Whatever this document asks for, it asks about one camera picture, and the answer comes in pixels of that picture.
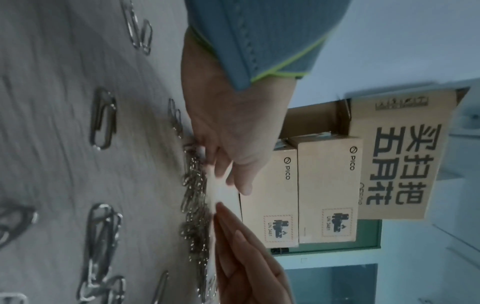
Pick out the person's right hand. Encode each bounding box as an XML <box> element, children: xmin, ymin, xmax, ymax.
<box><xmin>213</xmin><ymin>202</ymin><xmax>293</xmax><ymax>304</ymax></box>

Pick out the person's left hand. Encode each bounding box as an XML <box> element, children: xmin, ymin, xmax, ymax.
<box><xmin>180</xmin><ymin>29</ymin><xmax>298</xmax><ymax>197</ymax></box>

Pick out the white paper box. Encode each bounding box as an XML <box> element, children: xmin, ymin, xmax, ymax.
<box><xmin>202</xmin><ymin>145</ymin><xmax>244</xmax><ymax>277</ymax></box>

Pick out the small brown cardboard box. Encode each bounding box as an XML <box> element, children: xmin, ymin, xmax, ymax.
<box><xmin>239</xmin><ymin>145</ymin><xmax>300</xmax><ymax>249</ymax></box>
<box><xmin>288</xmin><ymin>135</ymin><xmax>364</xmax><ymax>243</ymax></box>

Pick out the open plain cardboard box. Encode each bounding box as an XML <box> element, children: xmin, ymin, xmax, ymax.
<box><xmin>279</xmin><ymin>99</ymin><xmax>353</xmax><ymax>141</ymax></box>

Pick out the pile of silver paper clips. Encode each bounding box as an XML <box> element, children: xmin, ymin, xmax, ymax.
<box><xmin>179</xmin><ymin>142</ymin><xmax>219</xmax><ymax>304</ymax></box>

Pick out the glass panel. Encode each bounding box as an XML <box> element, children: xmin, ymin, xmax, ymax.
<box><xmin>284</xmin><ymin>262</ymin><xmax>379</xmax><ymax>304</ymax></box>

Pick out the large cardboard box black print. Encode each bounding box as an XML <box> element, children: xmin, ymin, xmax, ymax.
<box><xmin>348</xmin><ymin>88</ymin><xmax>459</xmax><ymax>221</ymax></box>

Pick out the blue wrist strap green trim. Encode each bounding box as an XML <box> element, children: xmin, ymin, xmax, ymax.
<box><xmin>184</xmin><ymin>0</ymin><xmax>352</xmax><ymax>92</ymax></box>

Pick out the green cabinet frame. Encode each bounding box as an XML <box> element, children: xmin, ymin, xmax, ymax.
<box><xmin>269</xmin><ymin>219</ymin><xmax>383</xmax><ymax>255</ymax></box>

